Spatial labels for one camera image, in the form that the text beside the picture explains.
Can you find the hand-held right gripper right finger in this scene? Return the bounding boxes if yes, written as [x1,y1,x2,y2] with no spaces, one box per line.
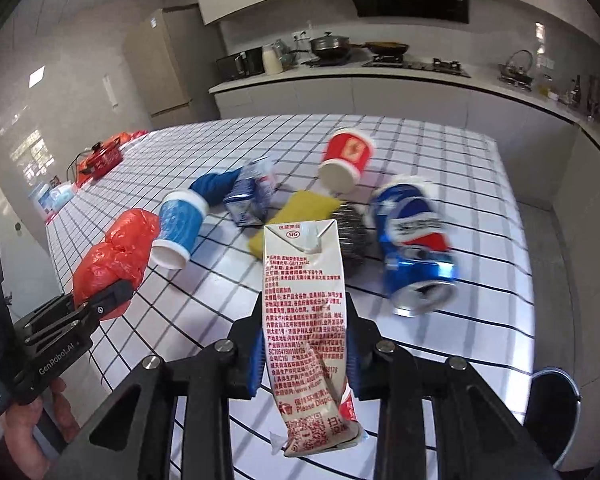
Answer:
[344,292,576,480]

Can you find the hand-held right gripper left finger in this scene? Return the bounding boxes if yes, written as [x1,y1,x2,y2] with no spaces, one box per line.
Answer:
[55,292,268,480]

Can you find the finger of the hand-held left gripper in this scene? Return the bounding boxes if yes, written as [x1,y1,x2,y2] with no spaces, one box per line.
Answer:
[22,279,133,350]

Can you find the red plastic bag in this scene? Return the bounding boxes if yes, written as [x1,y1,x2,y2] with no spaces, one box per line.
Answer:
[72,207,161,321]

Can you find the white red-print milk carton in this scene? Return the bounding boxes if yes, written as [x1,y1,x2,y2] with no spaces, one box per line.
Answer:
[262,220,366,458]

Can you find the black trash bin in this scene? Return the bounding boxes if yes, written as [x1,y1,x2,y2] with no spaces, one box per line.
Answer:
[522,367,583,471]

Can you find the person's left hand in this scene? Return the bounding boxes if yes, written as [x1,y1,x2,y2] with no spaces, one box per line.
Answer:
[0,377,81,480]

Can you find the blue white paper cup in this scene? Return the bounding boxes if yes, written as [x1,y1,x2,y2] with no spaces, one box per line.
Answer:
[150,191,211,268]

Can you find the blue white packet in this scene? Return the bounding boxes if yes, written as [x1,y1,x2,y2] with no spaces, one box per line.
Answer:
[37,180,76,217]

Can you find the steel wool scrubber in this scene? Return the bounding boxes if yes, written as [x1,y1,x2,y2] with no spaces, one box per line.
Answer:
[330,200,371,276]

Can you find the crushed blue soda can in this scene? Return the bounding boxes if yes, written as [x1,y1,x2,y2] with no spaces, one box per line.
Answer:
[369,175,458,317]

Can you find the red electric pot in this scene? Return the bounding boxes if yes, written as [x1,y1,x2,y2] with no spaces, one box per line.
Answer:
[75,131,148,186]

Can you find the blue cloth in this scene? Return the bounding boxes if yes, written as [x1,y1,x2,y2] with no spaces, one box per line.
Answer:
[189,167,243,208]

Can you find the yellow sponge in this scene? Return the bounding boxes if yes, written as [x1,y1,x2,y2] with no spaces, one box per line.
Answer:
[247,190,343,260]

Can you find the blue white drink carton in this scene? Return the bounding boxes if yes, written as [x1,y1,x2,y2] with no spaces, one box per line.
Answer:
[223,157,279,227]

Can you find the red paper cup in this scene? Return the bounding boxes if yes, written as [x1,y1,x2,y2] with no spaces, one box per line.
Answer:
[317,127,376,195]

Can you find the white grid tablecloth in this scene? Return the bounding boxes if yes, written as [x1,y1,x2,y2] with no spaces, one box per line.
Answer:
[45,114,537,480]

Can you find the beige refrigerator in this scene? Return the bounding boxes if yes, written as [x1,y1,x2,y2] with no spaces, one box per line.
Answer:
[125,7,221,131]

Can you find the kitchen counter cabinets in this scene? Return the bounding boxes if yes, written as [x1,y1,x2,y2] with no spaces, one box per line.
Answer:
[209,65,600,211]

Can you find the black microwave oven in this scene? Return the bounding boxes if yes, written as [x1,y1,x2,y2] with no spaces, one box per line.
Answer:
[216,46,266,81]

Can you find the white jug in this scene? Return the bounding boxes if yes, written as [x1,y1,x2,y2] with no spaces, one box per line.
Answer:
[261,44,284,76]

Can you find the black gas stove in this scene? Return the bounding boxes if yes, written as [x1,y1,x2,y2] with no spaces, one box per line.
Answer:
[300,55,471,78]

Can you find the black wok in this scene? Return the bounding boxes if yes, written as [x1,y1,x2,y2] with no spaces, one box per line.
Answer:
[365,41,411,57]

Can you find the pot with glass lid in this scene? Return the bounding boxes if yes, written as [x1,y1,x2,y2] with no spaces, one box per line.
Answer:
[310,32,353,58]

